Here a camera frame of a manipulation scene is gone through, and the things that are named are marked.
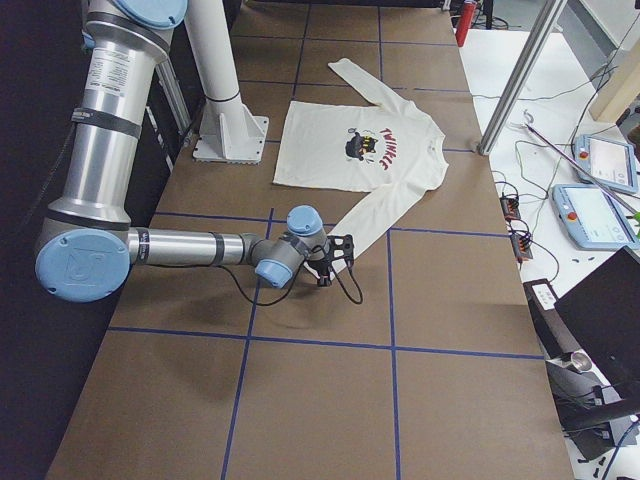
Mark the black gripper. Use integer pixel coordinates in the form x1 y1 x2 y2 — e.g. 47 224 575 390
306 257 332 287

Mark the cream long sleeve cat shirt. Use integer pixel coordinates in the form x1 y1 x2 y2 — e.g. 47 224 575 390
273 58 448 255

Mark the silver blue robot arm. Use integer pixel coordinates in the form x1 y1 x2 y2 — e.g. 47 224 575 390
35 1 331 303

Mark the black box with white label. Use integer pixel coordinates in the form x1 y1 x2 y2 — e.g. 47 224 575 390
523 279 582 359

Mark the metal reacher grabber tool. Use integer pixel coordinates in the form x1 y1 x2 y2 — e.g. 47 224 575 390
523 110 640 221

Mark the near blue teach pendant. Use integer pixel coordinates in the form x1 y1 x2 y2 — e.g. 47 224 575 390
551 184 639 251

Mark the blue teach pendant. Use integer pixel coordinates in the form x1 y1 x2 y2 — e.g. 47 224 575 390
551 184 639 251
574 135 639 194

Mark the silver metal cup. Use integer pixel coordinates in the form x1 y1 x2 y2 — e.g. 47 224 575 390
567 351 593 374

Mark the black monitor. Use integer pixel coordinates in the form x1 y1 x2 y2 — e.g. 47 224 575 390
555 247 640 398

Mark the red fire extinguisher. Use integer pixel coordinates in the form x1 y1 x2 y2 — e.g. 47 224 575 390
455 0 477 47

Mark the far blue teach pendant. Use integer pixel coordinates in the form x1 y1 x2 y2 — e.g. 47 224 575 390
574 135 639 194

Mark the wooden beam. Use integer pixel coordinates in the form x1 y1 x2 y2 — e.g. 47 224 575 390
589 16 639 123

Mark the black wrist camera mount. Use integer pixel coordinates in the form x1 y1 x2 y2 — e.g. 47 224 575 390
327 234 355 269

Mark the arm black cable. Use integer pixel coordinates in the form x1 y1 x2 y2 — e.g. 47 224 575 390
219 259 365 307

